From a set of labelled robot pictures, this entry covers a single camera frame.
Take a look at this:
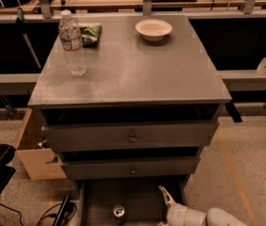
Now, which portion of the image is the grey drawer cabinet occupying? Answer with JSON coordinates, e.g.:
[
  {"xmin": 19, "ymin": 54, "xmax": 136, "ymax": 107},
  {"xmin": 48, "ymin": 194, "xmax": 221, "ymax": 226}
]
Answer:
[{"xmin": 27, "ymin": 14, "xmax": 233, "ymax": 186}]

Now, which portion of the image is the grey drawer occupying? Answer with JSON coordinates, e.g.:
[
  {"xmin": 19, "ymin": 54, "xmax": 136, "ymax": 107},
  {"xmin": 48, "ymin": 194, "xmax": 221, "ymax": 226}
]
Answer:
[
  {"xmin": 78, "ymin": 176, "xmax": 186, "ymax": 226},
  {"xmin": 61, "ymin": 156, "xmax": 199, "ymax": 180},
  {"xmin": 41, "ymin": 121, "xmax": 218, "ymax": 152}
]

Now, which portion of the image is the white paper bowl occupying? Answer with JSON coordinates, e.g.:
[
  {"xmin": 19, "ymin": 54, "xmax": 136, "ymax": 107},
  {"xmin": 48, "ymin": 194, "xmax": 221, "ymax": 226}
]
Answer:
[{"xmin": 135, "ymin": 19, "xmax": 172, "ymax": 42}]

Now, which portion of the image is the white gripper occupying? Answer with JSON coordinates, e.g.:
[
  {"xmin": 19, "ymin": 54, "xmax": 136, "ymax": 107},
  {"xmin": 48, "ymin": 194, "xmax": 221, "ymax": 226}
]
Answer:
[{"xmin": 157, "ymin": 186, "xmax": 207, "ymax": 226}]

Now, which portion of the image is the green chip bag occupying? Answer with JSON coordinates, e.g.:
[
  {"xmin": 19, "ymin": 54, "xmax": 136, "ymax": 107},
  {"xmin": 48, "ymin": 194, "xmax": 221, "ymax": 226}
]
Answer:
[{"xmin": 80, "ymin": 23, "xmax": 102, "ymax": 46}]

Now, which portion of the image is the clear plastic water bottle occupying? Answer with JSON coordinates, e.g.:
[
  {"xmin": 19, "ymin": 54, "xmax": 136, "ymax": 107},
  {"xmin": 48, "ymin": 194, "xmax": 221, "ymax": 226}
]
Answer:
[{"xmin": 58, "ymin": 9, "xmax": 86, "ymax": 76}]

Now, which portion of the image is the grey top drawer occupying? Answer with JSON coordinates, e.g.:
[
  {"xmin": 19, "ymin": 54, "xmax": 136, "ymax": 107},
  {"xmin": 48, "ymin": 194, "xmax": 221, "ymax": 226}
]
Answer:
[{"xmin": 41, "ymin": 121, "xmax": 218, "ymax": 152}]

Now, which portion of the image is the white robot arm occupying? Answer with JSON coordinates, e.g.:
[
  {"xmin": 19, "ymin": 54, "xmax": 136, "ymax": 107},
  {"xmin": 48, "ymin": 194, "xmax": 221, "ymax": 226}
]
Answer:
[{"xmin": 157, "ymin": 186, "xmax": 248, "ymax": 226}]

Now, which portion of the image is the grey middle drawer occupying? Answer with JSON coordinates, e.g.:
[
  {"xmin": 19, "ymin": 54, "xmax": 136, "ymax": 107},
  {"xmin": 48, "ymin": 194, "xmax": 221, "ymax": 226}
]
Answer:
[{"xmin": 61, "ymin": 156, "xmax": 199, "ymax": 180}]

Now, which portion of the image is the grey bottom drawer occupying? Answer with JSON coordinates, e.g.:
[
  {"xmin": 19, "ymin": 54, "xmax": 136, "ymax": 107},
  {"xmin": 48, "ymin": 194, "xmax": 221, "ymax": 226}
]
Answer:
[{"xmin": 78, "ymin": 176, "xmax": 186, "ymax": 226}]

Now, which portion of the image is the redbull can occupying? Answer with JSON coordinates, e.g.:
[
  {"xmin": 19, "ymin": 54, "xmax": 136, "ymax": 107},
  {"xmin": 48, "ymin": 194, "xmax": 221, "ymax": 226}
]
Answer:
[{"xmin": 113, "ymin": 204, "xmax": 126, "ymax": 224}]

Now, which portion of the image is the black floor cable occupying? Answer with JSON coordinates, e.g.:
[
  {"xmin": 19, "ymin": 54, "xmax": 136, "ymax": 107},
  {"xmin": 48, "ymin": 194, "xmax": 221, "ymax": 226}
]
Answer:
[{"xmin": 0, "ymin": 194, "xmax": 78, "ymax": 226}]

